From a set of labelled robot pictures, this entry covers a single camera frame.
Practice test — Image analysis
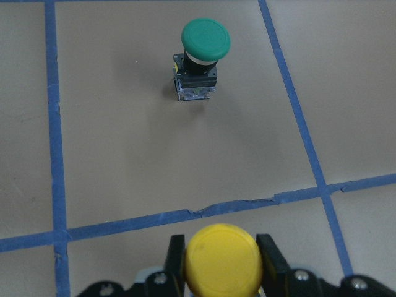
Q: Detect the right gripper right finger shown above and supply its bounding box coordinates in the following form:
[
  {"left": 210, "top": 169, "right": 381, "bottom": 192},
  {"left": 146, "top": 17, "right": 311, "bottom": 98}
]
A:
[{"left": 256, "top": 234, "right": 395, "bottom": 297}]

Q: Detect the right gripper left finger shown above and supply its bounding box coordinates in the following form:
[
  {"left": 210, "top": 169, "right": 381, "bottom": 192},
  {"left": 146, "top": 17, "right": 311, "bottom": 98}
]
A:
[{"left": 79, "top": 235, "right": 185, "bottom": 296}]

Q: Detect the yellow push button switch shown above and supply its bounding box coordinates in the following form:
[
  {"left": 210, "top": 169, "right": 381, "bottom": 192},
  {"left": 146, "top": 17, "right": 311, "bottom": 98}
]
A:
[{"left": 184, "top": 223, "right": 263, "bottom": 296}]

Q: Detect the green push button switch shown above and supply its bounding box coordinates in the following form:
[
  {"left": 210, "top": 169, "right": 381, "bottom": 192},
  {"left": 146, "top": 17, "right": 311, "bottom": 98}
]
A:
[{"left": 173, "top": 18, "right": 231, "bottom": 101}]

